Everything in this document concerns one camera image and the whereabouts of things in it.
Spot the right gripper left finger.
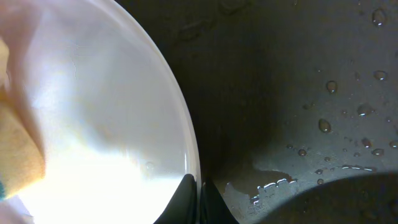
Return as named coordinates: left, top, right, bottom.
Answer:
left=154, top=174, right=197, bottom=224

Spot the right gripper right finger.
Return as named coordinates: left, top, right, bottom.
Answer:
left=200, top=179, right=239, bottom=224

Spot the pink plate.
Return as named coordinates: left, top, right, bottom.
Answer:
left=1, top=1, right=201, bottom=223

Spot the green and yellow sponge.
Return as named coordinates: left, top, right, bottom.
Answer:
left=1, top=41, right=45, bottom=201

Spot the white cream plate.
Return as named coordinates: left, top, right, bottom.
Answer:
left=261, top=172, right=397, bottom=224

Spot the dark brown serving tray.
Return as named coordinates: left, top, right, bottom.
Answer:
left=121, top=0, right=397, bottom=223

